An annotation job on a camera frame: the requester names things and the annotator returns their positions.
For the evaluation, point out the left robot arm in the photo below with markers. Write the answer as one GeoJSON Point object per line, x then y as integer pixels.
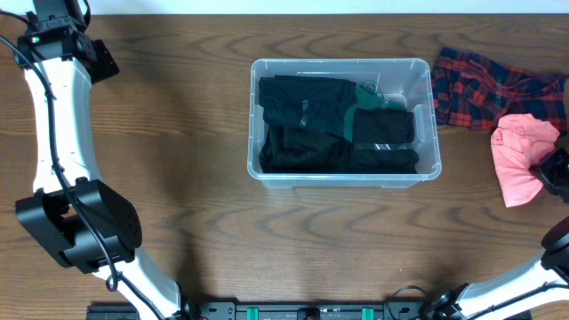
{"type": "Point", "coordinates": [79, 220]}

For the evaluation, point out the small black garment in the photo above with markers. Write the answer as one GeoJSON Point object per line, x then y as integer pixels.
{"type": "Point", "coordinates": [313, 103]}

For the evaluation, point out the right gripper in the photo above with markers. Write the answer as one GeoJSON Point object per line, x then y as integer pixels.
{"type": "Point", "coordinates": [542, 168]}

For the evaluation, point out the dark green garment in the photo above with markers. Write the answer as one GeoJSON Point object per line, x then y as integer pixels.
{"type": "Point", "coordinates": [367, 99]}

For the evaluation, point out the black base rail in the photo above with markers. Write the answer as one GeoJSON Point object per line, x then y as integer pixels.
{"type": "Point", "coordinates": [233, 311]}

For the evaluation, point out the large black garment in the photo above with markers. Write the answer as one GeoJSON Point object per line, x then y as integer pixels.
{"type": "Point", "coordinates": [297, 150]}

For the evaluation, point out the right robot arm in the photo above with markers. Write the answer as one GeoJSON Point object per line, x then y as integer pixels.
{"type": "Point", "coordinates": [540, 281]}

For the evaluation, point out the pink garment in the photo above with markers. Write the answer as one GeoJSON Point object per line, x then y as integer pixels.
{"type": "Point", "coordinates": [519, 142]}

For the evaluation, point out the clear plastic storage bin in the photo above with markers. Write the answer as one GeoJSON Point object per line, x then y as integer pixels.
{"type": "Point", "coordinates": [404, 80]}

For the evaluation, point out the red plaid flannel shirt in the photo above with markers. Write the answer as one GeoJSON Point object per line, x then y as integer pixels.
{"type": "Point", "coordinates": [473, 91]}

